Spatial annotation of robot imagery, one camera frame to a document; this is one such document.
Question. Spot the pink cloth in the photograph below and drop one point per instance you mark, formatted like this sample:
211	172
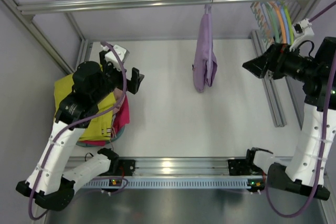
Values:
118	95

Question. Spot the yellow trousers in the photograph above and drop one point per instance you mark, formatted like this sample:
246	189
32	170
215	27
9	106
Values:
99	129

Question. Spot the magenta cloth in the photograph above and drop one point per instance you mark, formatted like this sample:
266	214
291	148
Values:
122	118

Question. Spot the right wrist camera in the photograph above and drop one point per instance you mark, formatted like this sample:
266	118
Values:
302	31

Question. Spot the aluminium hanging rail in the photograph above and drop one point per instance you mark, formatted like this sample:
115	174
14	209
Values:
71	6

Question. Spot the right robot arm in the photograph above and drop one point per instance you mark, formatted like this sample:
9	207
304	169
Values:
306	169

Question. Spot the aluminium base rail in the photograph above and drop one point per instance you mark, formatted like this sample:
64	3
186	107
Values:
181	167

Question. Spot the purple trousers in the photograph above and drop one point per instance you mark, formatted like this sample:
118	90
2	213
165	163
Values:
203	73

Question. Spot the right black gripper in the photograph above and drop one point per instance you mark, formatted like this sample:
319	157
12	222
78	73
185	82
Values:
275	61

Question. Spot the slotted cable duct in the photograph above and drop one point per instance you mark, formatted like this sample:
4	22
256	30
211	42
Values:
177	183

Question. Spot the purple clothes hanger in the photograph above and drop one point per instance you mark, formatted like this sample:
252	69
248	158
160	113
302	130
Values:
208	13

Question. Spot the orange clothes hanger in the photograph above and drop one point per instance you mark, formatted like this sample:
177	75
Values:
281	30

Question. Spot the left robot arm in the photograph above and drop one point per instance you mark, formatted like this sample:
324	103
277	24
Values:
79	94

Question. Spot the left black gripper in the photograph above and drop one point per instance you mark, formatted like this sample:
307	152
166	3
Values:
130	84

